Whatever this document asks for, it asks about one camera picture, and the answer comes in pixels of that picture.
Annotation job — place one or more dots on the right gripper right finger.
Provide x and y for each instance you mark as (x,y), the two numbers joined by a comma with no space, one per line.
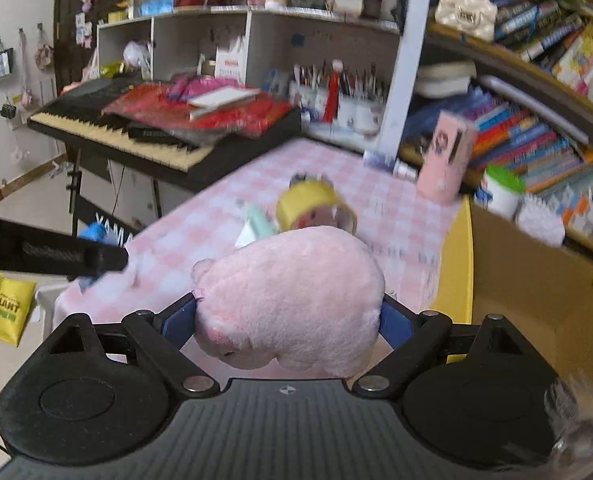
(417,342)

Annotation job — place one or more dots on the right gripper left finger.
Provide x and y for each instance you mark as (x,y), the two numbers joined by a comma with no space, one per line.
(158,340)

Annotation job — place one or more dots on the blue plastic bag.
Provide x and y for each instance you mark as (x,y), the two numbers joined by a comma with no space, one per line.
(96,232)

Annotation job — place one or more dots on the pink plush pig toy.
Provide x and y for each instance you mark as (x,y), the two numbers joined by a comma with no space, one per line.
(308,298)

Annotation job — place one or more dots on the mint green device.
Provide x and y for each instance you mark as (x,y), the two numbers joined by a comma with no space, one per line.
(257,225)

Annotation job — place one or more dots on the yellow plastic bag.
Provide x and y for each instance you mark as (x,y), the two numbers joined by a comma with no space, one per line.
(15,304)

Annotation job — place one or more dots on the keyboard stand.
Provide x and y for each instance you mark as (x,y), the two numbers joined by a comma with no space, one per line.
(119,198)

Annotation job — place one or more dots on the pink checkered tablecloth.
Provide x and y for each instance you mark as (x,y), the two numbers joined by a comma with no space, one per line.
(402,229)

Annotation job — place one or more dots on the black Yamaha keyboard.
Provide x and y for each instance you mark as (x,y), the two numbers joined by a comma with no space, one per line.
(131,122)

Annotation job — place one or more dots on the yellow cardboard box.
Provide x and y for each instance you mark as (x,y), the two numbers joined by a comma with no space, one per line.
(489,266)

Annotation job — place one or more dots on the pink cylindrical dispenser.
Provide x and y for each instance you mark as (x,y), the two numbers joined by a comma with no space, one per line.
(447,158)

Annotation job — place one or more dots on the yellow tape roll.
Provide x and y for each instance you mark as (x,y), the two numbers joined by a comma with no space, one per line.
(313,203)

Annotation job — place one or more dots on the white quilted pouch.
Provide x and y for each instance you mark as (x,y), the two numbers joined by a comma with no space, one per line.
(537,220)

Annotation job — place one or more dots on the white jar green lid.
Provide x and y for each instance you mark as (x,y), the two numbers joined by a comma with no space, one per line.
(500,192)

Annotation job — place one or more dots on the row of colourful books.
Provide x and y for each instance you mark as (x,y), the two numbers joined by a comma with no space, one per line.
(511,135)

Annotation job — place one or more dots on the white pen holder cups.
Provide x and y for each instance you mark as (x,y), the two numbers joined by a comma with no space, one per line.
(356,115)

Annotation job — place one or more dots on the red plastic bag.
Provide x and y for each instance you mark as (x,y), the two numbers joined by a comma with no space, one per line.
(230,110)

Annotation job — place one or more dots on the red figure ornament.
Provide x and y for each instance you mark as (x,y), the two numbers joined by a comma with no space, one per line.
(333,92)

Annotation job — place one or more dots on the white notebook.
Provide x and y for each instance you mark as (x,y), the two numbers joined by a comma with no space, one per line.
(220,99)

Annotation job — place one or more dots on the wooden bookshelf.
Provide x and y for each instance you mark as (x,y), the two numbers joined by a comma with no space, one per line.
(497,64)

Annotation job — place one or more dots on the white shelf unit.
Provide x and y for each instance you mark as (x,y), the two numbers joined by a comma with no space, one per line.
(282,40)

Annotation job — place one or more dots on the cream quilted handbag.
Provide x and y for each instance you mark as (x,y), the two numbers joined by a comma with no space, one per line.
(476,18)

